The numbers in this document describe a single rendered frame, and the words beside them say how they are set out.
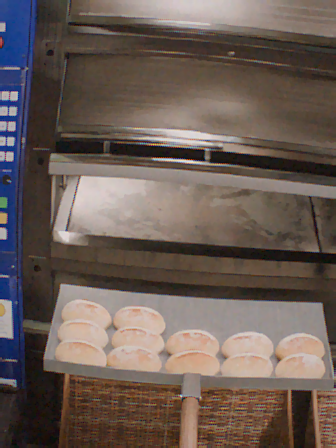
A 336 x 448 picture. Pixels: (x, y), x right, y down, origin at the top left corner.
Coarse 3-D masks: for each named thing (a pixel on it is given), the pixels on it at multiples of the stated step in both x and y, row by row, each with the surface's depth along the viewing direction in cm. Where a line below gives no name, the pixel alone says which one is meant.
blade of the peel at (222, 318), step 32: (64, 288) 235; (192, 320) 228; (224, 320) 228; (256, 320) 229; (288, 320) 229; (320, 320) 230; (224, 384) 204; (256, 384) 204; (288, 384) 204; (320, 384) 204
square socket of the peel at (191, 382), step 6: (186, 372) 202; (186, 378) 200; (192, 378) 201; (198, 378) 201; (186, 384) 198; (192, 384) 199; (198, 384) 199; (186, 390) 196; (192, 390) 197; (198, 390) 197; (180, 396) 197; (186, 396) 195; (192, 396) 195; (198, 396) 195; (198, 408) 196
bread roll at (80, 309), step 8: (72, 304) 219; (80, 304) 219; (88, 304) 219; (96, 304) 220; (64, 312) 220; (72, 312) 219; (80, 312) 218; (88, 312) 218; (96, 312) 219; (104, 312) 220; (64, 320) 220; (96, 320) 218; (104, 320) 219; (104, 328) 220
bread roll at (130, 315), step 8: (120, 312) 220; (128, 312) 219; (136, 312) 219; (144, 312) 219; (152, 312) 219; (120, 320) 219; (128, 320) 218; (136, 320) 218; (144, 320) 218; (152, 320) 219; (160, 320) 220; (120, 328) 220; (152, 328) 219; (160, 328) 220
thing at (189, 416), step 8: (184, 400) 194; (192, 400) 194; (184, 408) 192; (192, 408) 191; (184, 416) 189; (192, 416) 189; (184, 424) 186; (192, 424) 186; (184, 432) 184; (192, 432) 184; (184, 440) 182; (192, 440) 182
